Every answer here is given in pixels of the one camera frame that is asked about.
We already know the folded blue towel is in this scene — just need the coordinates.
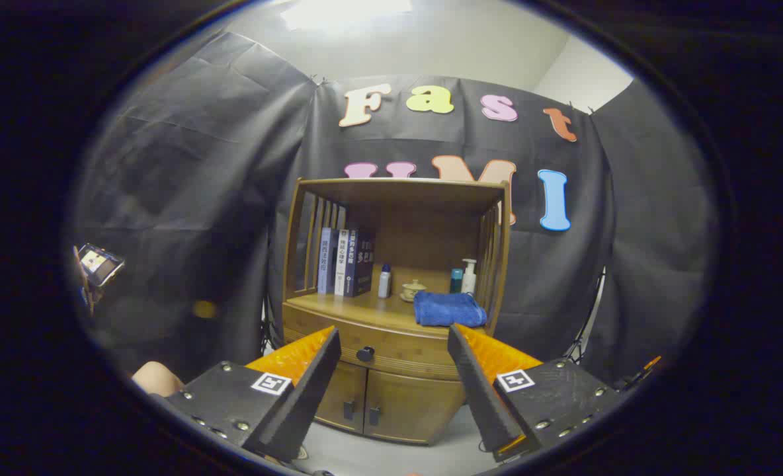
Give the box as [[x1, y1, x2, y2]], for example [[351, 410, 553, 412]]
[[413, 291, 488, 328]]

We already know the black backdrop cloth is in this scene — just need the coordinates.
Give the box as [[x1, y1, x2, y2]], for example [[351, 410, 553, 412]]
[[67, 30, 723, 397]]

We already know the white book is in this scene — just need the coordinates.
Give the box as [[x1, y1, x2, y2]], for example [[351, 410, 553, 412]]
[[334, 229, 350, 296]]

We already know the light blue book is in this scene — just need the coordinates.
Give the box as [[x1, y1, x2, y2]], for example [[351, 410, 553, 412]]
[[317, 227, 334, 295]]

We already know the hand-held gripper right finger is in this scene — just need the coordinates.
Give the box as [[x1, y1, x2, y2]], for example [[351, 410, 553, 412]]
[[447, 323, 622, 463]]

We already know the dark blue book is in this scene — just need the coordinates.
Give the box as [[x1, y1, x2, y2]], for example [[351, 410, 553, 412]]
[[345, 228, 376, 298]]

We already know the smartphone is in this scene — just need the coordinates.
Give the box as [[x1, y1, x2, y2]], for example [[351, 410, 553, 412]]
[[77, 243, 126, 287]]

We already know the wooden cabinet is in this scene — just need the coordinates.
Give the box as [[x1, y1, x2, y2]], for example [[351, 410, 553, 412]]
[[280, 177, 513, 445]]

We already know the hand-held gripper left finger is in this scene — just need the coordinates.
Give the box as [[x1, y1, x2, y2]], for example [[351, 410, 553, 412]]
[[165, 325, 342, 462]]

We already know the orange tipped tool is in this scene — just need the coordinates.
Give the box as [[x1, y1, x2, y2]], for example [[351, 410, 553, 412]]
[[620, 355, 662, 391]]

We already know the wooden drawer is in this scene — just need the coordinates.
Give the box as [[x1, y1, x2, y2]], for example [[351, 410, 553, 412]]
[[282, 303, 488, 381]]

